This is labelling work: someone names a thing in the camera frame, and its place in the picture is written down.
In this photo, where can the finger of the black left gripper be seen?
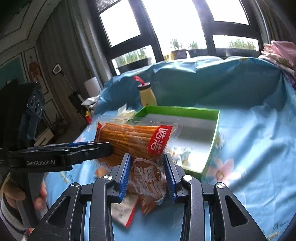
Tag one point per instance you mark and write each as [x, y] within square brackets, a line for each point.
[76, 153]

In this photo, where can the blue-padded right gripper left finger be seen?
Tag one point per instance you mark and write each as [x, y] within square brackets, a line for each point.
[120, 178]

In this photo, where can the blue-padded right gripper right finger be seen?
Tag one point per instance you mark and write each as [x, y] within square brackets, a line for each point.
[174, 174]

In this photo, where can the orange-white snack packet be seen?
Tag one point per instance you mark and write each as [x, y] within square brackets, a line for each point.
[148, 180]

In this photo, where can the orange biscuit stick packet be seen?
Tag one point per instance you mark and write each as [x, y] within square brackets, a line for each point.
[146, 142]

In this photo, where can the striped sleeve forearm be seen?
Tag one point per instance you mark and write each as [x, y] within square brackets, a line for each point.
[10, 217]

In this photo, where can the person's left hand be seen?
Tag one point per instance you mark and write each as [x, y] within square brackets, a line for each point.
[14, 194]

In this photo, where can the red-white small sachet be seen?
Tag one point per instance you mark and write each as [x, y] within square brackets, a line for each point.
[123, 212]

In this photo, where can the green cardboard box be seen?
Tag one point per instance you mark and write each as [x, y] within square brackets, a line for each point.
[193, 145]

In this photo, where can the white tissue pack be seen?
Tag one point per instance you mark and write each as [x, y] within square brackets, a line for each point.
[124, 111]

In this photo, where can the white paper roll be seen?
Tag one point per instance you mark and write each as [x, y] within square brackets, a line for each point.
[93, 87]

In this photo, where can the yellow drink bottle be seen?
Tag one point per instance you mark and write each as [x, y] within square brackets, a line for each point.
[147, 96]

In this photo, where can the blue floral bedsheet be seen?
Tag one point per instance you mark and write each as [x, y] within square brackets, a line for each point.
[255, 152]

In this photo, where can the long black planter box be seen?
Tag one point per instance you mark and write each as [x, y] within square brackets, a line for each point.
[135, 65]

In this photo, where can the round dark flower pot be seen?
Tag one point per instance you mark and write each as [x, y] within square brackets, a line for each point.
[179, 54]

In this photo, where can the pink folded cloth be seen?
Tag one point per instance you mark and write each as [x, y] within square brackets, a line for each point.
[282, 54]

